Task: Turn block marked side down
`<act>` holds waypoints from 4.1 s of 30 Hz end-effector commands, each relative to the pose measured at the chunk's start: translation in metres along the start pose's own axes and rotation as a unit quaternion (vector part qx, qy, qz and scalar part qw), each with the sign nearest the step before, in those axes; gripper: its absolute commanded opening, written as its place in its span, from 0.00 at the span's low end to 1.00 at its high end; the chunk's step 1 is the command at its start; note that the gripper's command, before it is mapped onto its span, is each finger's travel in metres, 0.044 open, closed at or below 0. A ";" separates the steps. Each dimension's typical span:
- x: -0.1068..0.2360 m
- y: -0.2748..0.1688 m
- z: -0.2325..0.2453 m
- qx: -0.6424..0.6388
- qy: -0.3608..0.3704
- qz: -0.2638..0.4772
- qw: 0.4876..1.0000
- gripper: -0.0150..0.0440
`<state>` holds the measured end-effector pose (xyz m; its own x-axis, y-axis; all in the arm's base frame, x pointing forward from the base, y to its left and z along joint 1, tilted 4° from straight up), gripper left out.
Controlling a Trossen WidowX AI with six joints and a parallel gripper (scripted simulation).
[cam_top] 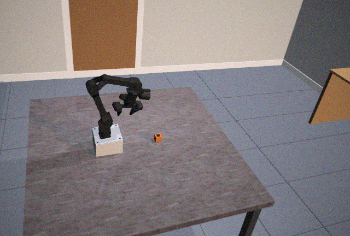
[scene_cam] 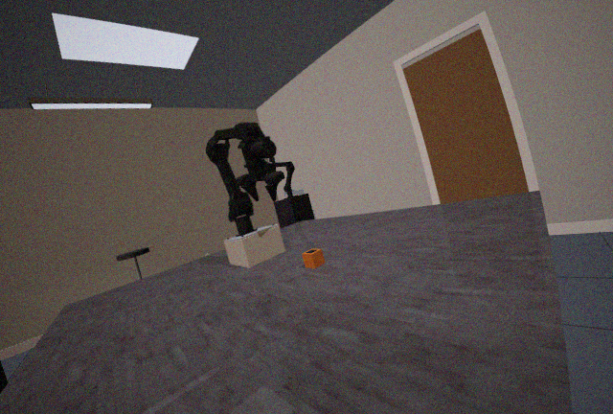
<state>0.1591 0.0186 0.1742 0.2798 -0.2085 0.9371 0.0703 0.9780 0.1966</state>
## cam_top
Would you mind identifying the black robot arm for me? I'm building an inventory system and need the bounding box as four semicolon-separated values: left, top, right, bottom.
85;74;151;139

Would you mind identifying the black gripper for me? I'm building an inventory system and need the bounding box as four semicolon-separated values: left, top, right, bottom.
112;96;143;116

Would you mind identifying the orange block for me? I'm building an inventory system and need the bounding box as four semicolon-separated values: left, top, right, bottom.
154;133;162;142

